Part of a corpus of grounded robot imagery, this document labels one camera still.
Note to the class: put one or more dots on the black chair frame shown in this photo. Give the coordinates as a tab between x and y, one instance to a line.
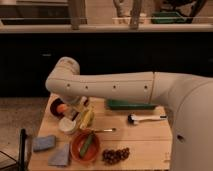
20	162

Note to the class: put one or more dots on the orange bowl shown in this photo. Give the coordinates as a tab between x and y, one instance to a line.
92	152

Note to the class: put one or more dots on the white paper cup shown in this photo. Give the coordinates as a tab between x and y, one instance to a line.
66	125

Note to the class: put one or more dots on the green tray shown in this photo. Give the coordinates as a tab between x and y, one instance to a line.
123	105

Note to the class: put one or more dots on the bunch of dark grapes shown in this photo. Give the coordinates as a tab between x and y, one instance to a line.
111	157

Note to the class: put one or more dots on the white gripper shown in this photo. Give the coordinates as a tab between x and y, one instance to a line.
73	111

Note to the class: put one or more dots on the yellow banana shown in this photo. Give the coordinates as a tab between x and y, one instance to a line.
87	118

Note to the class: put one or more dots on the green vegetable in bowl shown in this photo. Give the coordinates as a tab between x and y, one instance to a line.
86	145

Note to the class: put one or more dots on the green bin in background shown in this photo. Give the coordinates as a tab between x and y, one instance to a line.
167	18

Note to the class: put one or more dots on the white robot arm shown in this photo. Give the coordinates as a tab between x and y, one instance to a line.
189	97

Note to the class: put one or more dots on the blue sponge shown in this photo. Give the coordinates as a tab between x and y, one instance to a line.
44	143

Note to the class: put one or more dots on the grey blue cloth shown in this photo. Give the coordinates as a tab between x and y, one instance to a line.
60	157

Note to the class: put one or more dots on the white handled brush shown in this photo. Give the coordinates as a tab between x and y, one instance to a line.
135	120

